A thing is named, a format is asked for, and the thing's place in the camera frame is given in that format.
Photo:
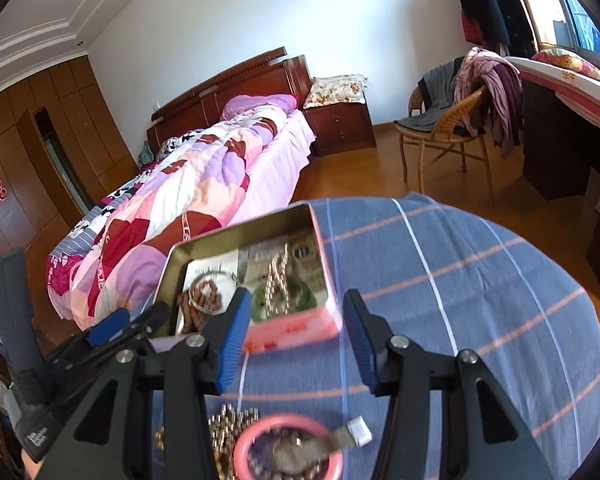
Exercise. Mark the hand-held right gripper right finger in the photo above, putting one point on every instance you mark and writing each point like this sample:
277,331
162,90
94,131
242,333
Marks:
362,345

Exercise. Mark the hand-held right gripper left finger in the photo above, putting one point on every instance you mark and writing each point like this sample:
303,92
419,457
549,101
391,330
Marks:
233,340

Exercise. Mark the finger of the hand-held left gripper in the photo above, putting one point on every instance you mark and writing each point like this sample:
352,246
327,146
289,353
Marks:
108,327
150,318

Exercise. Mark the pink tin box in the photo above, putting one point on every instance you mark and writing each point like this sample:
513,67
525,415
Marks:
292,327

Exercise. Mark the thin silver bangle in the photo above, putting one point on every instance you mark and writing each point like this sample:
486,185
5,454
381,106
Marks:
192,301

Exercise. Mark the green jade bangle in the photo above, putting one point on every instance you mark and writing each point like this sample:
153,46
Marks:
302,294

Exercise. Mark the white paper card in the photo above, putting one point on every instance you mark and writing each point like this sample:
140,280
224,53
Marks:
214,262

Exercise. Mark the pink bangle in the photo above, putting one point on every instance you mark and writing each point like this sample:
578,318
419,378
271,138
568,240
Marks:
245,441

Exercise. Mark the blue plaid tablecloth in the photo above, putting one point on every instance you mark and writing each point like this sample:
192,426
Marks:
455,285

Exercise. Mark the pink patchwork quilt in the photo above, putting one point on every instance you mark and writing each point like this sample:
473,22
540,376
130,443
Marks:
200,185

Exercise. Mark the brown wooden wardrobe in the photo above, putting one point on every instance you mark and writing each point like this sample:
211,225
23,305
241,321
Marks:
30,160

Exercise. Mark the teal bag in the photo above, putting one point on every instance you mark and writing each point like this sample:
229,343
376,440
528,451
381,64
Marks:
145,154

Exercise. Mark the black and white pillow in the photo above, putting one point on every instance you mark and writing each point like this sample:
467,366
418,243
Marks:
177,141

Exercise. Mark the wooden nightstand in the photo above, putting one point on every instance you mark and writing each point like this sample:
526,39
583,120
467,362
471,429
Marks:
342,127

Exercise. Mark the wooden bed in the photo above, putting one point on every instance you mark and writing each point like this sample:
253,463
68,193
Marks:
215,92

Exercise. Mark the purple pillow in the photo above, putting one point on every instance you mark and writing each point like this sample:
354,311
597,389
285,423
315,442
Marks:
260,105

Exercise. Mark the wicker chair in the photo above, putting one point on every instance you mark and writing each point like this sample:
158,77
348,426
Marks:
452,120

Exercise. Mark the floral cushion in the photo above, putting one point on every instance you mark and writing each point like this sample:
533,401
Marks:
336,89

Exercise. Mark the grey garment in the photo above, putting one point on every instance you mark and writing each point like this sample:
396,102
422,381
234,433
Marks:
437,95

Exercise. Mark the dark wooden desk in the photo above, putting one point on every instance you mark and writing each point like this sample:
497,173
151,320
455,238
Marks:
555,145

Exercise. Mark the pink and purple garments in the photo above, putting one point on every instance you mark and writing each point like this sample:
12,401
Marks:
500,90

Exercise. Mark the pink folded mattress pad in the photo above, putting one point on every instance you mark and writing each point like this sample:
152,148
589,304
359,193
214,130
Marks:
575,95

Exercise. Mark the floral yellow pillow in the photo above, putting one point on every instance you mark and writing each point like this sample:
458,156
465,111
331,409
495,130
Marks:
570,62

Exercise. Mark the hanging dark clothes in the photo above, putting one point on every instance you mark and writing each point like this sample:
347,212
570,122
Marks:
490,5

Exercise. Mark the window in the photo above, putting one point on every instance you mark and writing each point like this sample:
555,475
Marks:
565,5

